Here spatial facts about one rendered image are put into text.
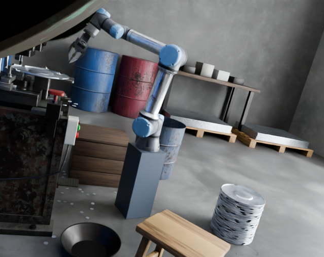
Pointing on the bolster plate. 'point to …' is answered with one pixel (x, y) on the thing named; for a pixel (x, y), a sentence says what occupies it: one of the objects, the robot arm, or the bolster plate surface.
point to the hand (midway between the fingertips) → (69, 60)
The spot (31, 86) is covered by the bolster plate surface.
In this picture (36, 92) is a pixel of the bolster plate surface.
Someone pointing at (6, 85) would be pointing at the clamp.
